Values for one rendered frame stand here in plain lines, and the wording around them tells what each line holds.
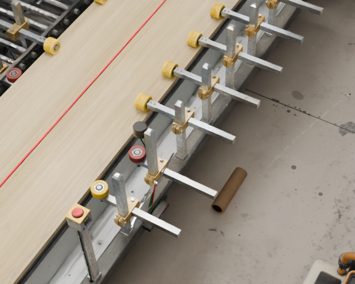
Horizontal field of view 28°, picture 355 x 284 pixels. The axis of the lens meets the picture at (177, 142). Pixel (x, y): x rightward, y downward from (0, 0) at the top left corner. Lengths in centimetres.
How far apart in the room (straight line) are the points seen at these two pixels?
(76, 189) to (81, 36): 99
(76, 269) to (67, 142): 59
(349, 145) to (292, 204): 59
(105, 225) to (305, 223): 128
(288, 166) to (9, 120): 175
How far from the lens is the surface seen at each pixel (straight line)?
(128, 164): 348
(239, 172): 421
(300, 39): 371
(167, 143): 366
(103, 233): 338
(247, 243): 405
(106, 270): 319
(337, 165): 441
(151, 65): 365
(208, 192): 318
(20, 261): 305
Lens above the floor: 350
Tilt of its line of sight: 52 degrees down
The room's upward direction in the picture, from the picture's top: 3 degrees counter-clockwise
